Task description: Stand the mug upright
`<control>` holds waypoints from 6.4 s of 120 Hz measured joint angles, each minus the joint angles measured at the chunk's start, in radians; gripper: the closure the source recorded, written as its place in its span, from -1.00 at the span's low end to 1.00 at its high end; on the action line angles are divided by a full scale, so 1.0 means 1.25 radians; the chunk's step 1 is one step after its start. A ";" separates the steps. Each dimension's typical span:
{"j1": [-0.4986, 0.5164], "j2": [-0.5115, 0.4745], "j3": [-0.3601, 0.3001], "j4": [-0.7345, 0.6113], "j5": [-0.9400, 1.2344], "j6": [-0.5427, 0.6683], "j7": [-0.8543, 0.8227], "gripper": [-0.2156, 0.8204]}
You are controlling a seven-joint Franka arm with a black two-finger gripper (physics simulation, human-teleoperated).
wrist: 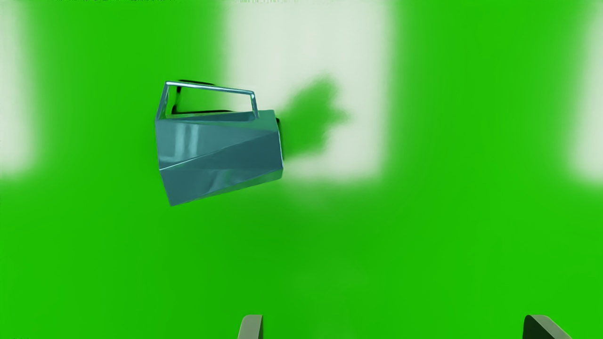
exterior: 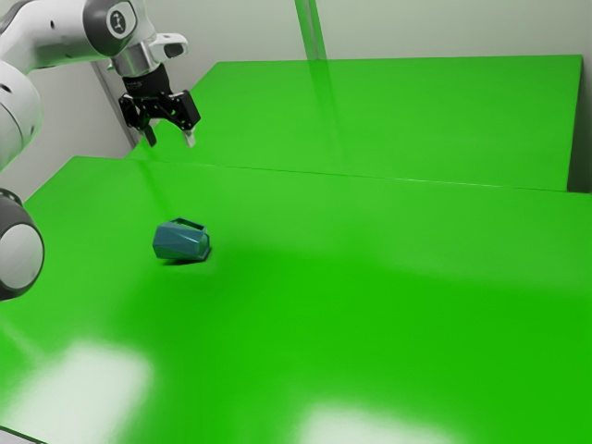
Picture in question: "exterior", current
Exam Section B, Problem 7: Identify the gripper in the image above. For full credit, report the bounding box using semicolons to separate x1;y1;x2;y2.
117;64;202;148

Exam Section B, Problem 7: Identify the teal faceted mug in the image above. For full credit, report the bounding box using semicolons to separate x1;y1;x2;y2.
153;217;213;263

